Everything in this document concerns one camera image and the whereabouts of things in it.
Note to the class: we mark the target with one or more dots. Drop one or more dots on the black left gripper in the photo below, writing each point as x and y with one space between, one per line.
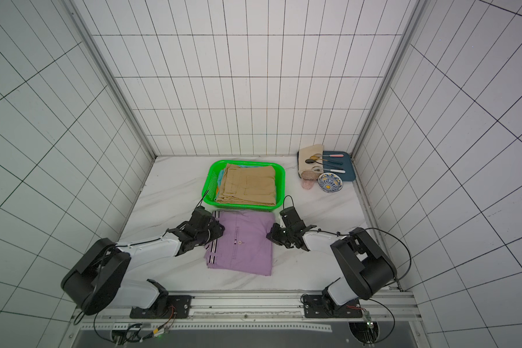
215 230

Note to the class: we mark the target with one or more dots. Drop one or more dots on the blue patterned bowl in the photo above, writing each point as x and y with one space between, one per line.
330 182

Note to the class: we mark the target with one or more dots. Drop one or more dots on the teal pants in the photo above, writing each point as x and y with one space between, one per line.
222 173

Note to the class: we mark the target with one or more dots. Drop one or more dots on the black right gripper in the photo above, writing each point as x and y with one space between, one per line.
282 235

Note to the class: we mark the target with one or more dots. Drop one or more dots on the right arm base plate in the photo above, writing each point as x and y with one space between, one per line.
320 306

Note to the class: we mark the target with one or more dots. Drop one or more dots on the blue tray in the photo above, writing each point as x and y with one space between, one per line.
347 166

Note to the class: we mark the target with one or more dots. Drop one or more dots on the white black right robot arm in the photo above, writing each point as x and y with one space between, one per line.
365 267

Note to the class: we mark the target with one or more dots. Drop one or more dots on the green plastic basket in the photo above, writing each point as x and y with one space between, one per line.
209 189

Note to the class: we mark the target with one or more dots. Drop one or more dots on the dark metal spoon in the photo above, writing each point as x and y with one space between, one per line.
311 161

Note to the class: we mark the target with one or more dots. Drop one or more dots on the purple pants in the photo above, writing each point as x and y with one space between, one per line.
244 246

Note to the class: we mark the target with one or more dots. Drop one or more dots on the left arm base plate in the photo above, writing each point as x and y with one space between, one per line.
178 306

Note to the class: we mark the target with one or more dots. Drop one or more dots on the silver spoon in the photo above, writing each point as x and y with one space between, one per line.
330 169

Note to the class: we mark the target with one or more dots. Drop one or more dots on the tan pants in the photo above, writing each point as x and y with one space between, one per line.
247 185

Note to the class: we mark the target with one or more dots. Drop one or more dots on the gold spoon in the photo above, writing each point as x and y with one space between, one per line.
315 157

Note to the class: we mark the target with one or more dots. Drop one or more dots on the aluminium frame rail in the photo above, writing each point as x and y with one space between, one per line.
388 311

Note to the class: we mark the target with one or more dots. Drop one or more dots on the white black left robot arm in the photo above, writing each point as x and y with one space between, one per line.
99 279

